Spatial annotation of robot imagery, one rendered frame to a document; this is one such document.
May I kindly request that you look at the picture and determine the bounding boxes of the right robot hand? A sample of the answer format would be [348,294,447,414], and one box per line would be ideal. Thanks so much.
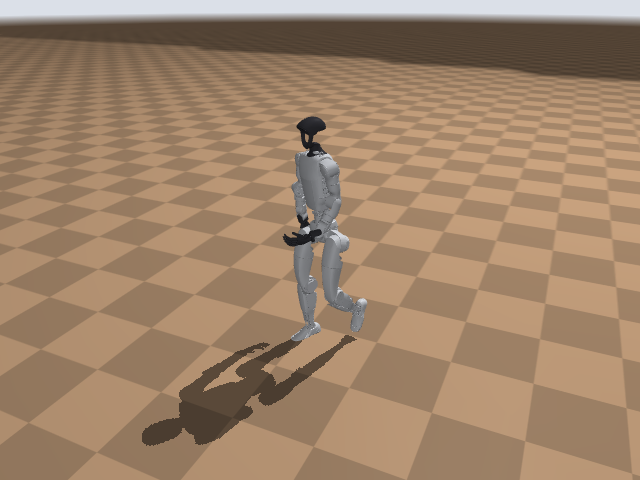
[297,215,310,229]

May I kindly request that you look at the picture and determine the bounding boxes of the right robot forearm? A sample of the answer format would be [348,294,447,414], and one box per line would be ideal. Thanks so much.
[294,194,308,221]

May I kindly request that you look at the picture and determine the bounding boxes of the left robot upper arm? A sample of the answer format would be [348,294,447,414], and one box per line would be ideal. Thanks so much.
[319,158,342,209]

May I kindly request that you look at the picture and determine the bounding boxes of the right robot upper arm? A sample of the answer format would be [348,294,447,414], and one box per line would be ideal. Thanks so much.
[291,152,304,196]

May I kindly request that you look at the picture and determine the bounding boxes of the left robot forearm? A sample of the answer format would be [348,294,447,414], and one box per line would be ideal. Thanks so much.
[314,199,341,241]

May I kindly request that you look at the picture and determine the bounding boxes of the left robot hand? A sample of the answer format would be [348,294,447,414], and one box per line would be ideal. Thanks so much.
[283,229,322,247]

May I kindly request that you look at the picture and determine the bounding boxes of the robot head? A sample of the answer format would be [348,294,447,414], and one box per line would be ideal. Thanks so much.
[297,117,327,157]

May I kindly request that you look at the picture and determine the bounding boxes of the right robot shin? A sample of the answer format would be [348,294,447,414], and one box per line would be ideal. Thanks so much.
[297,284,317,329]

